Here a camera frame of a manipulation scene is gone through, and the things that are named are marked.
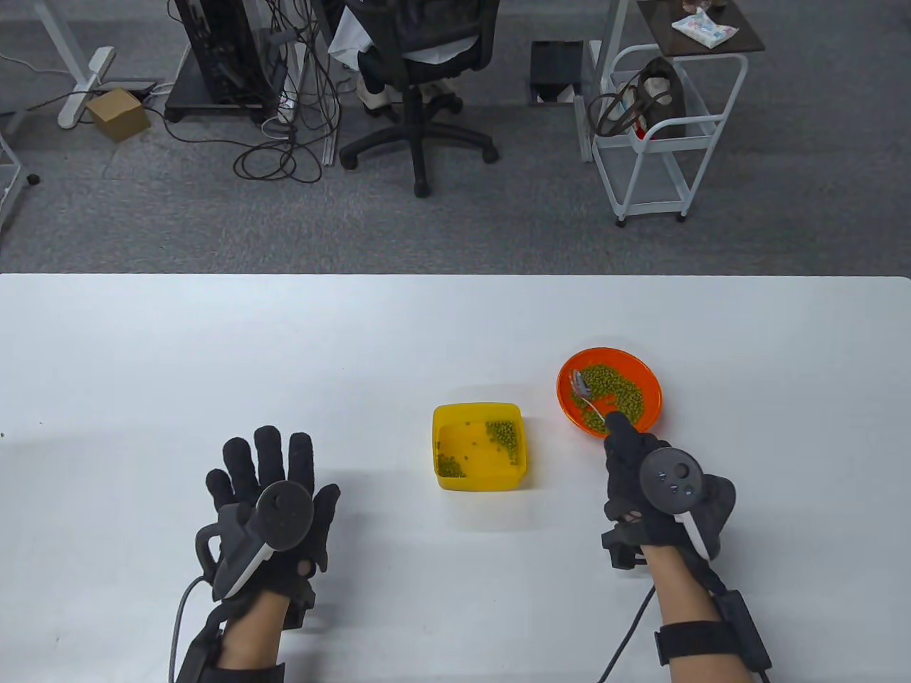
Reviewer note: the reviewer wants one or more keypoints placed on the person's left hand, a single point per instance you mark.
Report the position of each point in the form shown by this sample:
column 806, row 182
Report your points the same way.
column 270, row 462

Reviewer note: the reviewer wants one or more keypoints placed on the person's right hand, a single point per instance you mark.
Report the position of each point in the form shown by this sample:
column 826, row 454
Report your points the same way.
column 626, row 455

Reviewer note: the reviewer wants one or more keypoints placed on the pile of green mung beans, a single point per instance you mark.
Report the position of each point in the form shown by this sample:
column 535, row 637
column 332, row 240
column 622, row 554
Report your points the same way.
column 619, row 391
column 502, row 434

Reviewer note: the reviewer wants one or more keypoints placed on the stainless steel spoon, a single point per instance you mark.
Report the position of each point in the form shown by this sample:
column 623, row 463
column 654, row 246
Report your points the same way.
column 580, row 384

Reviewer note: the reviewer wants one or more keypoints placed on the yellow plastic food container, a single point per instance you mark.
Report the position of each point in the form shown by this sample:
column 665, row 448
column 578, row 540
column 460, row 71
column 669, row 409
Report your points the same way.
column 455, row 427

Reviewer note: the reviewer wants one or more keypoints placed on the person's right forearm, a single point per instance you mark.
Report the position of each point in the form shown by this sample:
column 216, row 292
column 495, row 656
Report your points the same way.
column 676, row 590

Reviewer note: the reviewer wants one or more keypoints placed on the person's left forearm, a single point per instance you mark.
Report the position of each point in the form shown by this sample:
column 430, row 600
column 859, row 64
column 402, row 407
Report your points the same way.
column 249, row 640

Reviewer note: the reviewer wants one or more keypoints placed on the black handheld controller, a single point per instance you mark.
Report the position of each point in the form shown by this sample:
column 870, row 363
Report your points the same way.
column 281, row 511
column 669, row 480

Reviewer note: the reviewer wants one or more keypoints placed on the orange plastic bowl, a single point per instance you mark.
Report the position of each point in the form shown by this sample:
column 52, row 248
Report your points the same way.
column 566, row 405

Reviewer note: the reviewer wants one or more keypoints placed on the white rolling cart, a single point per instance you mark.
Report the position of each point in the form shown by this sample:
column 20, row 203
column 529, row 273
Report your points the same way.
column 640, row 181

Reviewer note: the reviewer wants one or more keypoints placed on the white desk leg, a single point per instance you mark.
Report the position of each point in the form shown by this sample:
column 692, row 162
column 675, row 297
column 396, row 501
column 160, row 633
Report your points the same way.
column 329, row 149
column 612, row 28

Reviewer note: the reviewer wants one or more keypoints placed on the white power strip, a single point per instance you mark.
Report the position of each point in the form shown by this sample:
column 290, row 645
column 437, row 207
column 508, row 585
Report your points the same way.
column 287, row 107

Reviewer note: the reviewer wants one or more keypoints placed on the brown tote bag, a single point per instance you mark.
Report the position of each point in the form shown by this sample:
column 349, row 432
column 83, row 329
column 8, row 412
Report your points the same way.
column 662, row 92

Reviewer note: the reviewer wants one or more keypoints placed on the black wheeled platform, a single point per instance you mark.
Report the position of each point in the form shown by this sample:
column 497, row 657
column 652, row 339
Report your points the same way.
column 192, row 99

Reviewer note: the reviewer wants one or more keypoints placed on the small cardboard box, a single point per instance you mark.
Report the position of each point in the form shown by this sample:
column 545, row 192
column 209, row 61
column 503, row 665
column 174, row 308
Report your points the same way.
column 117, row 114

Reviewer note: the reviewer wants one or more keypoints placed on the black floor box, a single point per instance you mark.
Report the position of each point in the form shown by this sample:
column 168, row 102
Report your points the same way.
column 555, row 64

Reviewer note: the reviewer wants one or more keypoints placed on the black computer tower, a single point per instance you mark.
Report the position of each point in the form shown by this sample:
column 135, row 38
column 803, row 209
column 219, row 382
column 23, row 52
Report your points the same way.
column 213, row 50

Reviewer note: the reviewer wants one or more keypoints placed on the dark brown board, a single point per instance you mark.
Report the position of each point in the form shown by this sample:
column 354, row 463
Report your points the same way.
column 669, row 39

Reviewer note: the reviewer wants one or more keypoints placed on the white desk foot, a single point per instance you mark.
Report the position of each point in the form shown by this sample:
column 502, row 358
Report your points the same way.
column 85, row 78

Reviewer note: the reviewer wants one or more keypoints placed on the white tissue packet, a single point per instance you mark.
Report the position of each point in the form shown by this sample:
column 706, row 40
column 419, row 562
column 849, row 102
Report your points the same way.
column 701, row 27

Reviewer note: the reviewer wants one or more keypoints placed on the black mesh office chair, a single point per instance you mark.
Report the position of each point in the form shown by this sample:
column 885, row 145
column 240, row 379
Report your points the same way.
column 420, row 43

